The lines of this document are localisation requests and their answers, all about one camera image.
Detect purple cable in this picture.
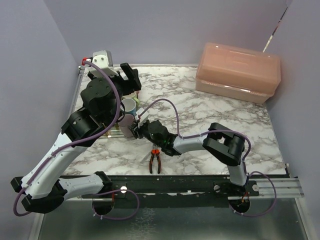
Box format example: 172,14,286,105
139,98,277,218
12,59,141,221

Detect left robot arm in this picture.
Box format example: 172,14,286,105
10,63,142,217

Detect light green mug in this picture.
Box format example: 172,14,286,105
122,91,140,106

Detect mauve purple mug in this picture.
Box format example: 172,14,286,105
118,114,135,138

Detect orange black pliers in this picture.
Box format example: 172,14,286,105
148,147,163,175

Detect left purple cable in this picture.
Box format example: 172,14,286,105
12,59,141,221

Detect steel tray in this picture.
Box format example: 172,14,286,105
101,123,124,138

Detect blue dotted mug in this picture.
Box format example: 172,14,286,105
121,98,137,117

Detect aluminium rail frame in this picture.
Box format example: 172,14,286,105
252,178,304,199

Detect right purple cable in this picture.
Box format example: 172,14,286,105
139,98,277,218

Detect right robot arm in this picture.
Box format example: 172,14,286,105
129,120,251,196

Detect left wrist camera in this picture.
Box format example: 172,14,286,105
86,50,119,78

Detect pink plastic storage box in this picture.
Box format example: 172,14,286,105
195,42,281,104

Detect clear handle screwdriver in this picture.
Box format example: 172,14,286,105
140,152,151,163

